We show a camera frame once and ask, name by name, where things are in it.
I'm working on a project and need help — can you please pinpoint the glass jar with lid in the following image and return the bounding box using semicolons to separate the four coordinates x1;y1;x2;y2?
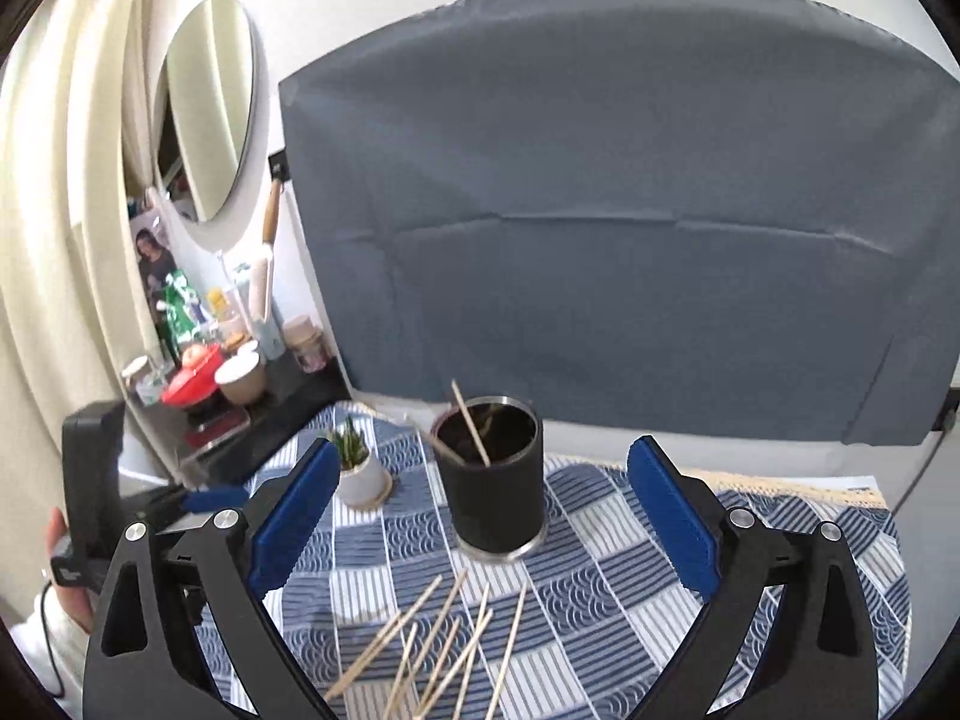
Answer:
122;356;155;402

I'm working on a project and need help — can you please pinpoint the red lidded pot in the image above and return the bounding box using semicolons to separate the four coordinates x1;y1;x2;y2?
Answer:
160;345;224;406

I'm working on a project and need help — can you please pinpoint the blue patterned tablecloth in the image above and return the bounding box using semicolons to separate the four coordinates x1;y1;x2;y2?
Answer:
191;401;912;720

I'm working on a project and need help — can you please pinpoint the pink jar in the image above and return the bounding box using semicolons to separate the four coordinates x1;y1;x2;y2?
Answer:
283;315;329;374

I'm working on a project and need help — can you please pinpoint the wooden handled brush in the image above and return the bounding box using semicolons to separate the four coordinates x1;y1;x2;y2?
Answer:
261;178;284;248

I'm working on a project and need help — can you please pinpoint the light blue bottle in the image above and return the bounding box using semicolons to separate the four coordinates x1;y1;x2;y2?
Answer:
255;313;287;359

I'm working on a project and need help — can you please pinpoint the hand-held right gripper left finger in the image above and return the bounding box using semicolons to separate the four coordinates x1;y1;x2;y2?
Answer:
82;436;342;720

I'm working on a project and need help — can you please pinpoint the dark red flat box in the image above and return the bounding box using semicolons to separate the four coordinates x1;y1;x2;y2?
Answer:
186;401;250;452

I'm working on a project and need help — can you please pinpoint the person's left forearm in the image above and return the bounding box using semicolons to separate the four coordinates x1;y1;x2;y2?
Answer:
6;591;91;717

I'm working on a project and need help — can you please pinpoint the pile of wooden chopsticks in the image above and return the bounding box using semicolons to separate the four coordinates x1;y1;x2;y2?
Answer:
324;568;530;720

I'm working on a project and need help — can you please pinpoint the black cylindrical holder cup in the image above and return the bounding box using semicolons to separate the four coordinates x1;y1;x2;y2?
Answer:
433;392;547;565

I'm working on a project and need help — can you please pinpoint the grey cloth backdrop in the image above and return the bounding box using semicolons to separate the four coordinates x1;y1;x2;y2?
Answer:
279;0;960;445

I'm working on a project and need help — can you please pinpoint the round wooden coaster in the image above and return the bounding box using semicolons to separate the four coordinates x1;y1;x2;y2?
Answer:
335;476;394;513

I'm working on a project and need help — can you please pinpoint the person's left hand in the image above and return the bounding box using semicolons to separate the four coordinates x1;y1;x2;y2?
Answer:
43;508;102;632

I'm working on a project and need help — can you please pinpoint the small plant in white pot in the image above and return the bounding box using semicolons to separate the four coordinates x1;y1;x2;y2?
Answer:
326;416;391;511

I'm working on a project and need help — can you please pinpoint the cream curtain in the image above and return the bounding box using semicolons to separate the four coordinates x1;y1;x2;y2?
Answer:
0;0;162;466

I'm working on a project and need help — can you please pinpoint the printed photo card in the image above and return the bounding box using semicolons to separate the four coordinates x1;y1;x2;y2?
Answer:
131;210;181;301

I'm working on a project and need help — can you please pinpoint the thin black cable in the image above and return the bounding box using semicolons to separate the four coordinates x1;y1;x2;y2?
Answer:
37;583;70;697

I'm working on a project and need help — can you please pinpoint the green packet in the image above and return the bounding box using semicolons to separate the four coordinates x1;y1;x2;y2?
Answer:
163;274;197;338

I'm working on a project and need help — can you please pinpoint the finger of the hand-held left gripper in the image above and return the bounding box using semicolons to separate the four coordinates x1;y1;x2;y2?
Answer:
139;485;250;533

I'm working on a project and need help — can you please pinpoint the beige ceramic bowl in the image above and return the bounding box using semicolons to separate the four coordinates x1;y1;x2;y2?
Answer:
216;354;269;406

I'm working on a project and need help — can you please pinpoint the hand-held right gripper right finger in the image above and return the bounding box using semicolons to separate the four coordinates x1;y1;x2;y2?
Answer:
627;435;878;720

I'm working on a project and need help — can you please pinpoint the oval wall mirror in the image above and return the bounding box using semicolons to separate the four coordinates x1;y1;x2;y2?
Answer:
154;0;256;223

